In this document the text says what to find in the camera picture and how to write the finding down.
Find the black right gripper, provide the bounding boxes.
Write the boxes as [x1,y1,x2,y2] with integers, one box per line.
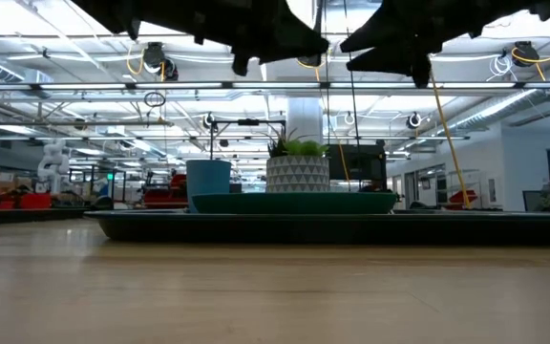
[339,0,486,89]

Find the yellow hanging cable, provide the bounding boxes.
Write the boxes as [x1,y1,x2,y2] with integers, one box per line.
[426,70,473,210]

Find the black plastic tray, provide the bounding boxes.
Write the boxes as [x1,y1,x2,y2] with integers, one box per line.
[84,209,550,247]

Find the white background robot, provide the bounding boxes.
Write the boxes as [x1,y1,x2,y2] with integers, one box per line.
[36,138,72,195]

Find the black camera stand frame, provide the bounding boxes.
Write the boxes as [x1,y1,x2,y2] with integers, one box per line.
[209,118,288,163]

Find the blue plastic cup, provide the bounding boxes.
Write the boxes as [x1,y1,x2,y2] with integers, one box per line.
[185,159,233,214]

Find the red tool cart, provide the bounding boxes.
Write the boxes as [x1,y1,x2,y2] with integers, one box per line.
[142,172,189,209]

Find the succulent in white patterned pot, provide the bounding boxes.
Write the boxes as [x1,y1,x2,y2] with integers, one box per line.
[264,126,331,194]

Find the green plastic plate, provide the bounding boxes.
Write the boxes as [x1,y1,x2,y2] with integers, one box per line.
[190,191,398,216]

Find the red storage bins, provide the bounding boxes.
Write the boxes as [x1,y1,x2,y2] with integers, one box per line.
[0,192,53,210]

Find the white building column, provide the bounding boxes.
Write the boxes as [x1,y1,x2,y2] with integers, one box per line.
[286,97,325,144]

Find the black hanging cable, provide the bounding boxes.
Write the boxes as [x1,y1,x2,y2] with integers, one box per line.
[342,0,363,147]

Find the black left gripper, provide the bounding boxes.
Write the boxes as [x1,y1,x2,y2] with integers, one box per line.
[202,0,329,76]

